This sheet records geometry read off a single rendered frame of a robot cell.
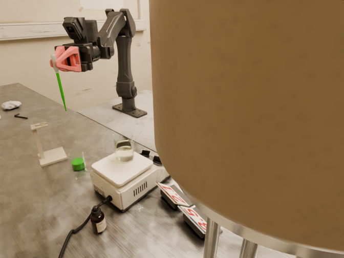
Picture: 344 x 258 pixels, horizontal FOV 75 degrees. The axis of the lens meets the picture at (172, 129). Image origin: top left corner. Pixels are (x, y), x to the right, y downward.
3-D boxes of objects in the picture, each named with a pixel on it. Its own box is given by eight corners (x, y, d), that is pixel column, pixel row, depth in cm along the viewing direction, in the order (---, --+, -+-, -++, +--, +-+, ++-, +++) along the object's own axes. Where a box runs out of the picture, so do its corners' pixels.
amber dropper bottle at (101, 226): (90, 232, 51) (84, 210, 48) (98, 221, 53) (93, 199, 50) (102, 236, 50) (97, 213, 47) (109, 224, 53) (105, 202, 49)
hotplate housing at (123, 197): (145, 158, 76) (143, 138, 73) (174, 174, 69) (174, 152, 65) (85, 195, 61) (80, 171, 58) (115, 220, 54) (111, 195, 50)
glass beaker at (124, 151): (119, 153, 64) (115, 128, 60) (137, 154, 64) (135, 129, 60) (111, 166, 59) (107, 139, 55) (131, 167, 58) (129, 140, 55)
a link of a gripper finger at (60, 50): (65, 50, 54) (85, 45, 63) (39, 49, 55) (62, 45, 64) (71, 78, 57) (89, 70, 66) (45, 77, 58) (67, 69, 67)
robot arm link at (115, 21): (106, 47, 74) (130, 2, 92) (81, 47, 76) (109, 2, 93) (116, 77, 84) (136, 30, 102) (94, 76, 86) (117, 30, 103)
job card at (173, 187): (173, 185, 65) (173, 173, 63) (194, 204, 58) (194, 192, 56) (155, 193, 62) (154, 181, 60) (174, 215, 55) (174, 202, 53)
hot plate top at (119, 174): (126, 149, 67) (125, 146, 67) (155, 164, 60) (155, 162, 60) (90, 168, 59) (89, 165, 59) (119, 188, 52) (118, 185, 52)
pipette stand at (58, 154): (62, 148, 82) (54, 116, 76) (67, 158, 76) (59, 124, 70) (38, 155, 78) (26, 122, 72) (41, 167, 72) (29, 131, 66)
